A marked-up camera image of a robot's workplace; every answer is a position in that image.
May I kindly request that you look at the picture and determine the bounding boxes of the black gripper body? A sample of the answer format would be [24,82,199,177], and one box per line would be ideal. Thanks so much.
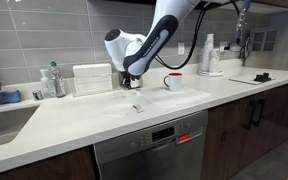
[119,71,142,90]

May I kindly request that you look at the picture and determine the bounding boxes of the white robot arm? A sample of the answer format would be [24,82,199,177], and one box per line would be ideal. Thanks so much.
[104,0,201,89]

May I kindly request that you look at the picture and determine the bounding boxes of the small silver sachet packet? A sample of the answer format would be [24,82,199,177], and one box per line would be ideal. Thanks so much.
[133,104,144,113]

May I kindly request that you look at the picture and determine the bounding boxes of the stack of white paper towels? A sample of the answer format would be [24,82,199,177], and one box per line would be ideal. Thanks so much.
[73,63,113,95]

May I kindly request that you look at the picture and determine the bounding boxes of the white paper towel sheet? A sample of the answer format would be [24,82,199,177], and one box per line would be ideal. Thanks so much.
[141,87,210,110]

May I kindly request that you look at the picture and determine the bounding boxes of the white mug red interior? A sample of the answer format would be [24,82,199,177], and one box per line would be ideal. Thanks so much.
[163,73,182,92]

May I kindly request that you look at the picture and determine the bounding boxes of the clear plastic water bottle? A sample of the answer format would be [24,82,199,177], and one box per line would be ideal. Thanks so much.
[50,61,66,98]

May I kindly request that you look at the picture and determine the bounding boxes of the clear soap dispenser bottle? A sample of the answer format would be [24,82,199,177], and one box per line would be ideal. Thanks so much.
[40,69,56,98]

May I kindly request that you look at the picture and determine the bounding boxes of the white round cup tray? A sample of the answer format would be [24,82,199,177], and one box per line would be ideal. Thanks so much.
[198,70,224,77]

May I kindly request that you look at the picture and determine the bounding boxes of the tall stack paper cups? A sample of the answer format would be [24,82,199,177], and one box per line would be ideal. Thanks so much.
[201,34,214,72]

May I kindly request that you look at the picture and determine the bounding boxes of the small chrome cup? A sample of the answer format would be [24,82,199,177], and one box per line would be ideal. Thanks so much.
[32,90,43,100]

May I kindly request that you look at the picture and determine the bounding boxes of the short stack paper cups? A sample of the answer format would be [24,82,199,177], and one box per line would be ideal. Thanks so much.
[209,49,220,73]

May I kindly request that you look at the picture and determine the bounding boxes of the stainless steel dishwasher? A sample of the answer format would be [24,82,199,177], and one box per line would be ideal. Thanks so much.
[94,111,208,180]

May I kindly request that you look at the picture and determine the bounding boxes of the dark wood cabinet under sink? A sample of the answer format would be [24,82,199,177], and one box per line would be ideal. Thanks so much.
[0,147,96,180]

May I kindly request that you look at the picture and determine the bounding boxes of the blue sponge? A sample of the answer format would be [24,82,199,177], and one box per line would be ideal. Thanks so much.
[0,90,21,104]

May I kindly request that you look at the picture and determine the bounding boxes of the dark wood cabinet doors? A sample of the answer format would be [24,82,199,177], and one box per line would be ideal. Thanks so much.
[201,84,288,180]

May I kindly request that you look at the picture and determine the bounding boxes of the stainless steel sink basin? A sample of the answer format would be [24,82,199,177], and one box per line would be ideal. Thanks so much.
[0,106,38,145]

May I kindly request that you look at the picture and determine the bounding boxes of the black small device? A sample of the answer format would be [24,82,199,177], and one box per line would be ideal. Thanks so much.
[255,73,271,82]

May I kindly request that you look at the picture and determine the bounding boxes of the white wall outlet middle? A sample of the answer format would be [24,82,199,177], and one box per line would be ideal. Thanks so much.
[178,43,185,55]

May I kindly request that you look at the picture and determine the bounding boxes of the white wall outlet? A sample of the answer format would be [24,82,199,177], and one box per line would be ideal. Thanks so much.
[220,41,228,52]
[178,43,185,55]

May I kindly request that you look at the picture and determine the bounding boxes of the white wall outlet right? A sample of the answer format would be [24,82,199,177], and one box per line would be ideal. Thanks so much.
[220,41,228,52]

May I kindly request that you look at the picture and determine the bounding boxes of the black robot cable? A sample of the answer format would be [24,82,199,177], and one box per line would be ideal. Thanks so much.
[153,0,252,71]

